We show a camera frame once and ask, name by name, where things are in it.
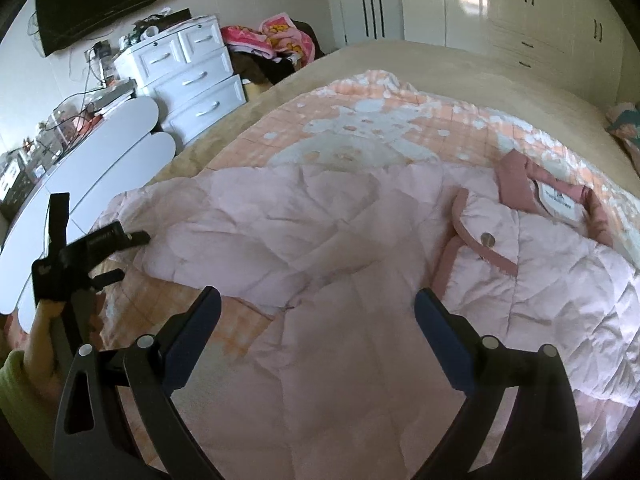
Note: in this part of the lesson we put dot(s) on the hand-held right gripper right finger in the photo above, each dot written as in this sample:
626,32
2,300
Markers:
440,330

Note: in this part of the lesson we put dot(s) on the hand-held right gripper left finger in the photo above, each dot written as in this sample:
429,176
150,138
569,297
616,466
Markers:
192,340

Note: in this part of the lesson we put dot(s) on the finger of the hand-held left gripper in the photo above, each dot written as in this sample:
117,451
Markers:
110,278
137,239

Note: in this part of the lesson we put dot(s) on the pink quilted down jacket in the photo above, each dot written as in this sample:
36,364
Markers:
300,240

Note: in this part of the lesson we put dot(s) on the person's left hand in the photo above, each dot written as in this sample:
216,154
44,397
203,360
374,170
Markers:
40,340

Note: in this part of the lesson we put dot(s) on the white cloud-shaped board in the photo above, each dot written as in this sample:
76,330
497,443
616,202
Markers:
100,160

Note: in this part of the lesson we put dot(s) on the black box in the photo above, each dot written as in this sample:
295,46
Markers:
15,185

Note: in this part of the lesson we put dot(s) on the white drawer chest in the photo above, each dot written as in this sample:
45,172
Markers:
185,80

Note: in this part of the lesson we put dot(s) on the clutter on drawer chest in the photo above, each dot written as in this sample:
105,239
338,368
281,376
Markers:
150,25

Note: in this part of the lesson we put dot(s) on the peach printed blanket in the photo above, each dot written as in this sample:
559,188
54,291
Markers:
400,115

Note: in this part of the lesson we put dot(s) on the pink printed cloth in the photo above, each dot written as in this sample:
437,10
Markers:
275,35

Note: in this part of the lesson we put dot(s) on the bed with beige sheet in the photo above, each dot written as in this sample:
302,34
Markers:
450,62

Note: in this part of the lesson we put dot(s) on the teal floral quilt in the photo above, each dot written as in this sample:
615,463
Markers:
625,125

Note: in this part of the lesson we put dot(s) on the white door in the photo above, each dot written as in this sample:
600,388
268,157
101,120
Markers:
362,5

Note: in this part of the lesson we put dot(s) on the white wardrobe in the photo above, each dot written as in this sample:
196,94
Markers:
500,5

